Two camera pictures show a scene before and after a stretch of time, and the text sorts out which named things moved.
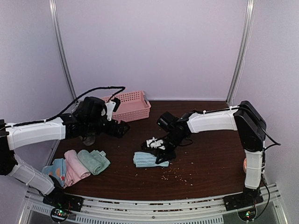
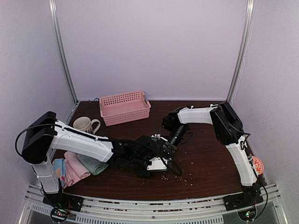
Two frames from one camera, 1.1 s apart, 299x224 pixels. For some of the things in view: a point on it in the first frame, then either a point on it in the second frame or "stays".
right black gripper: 168,157 stays
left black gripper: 119,132 to 144,174
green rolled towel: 95,160 stays
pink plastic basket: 133,106 stays
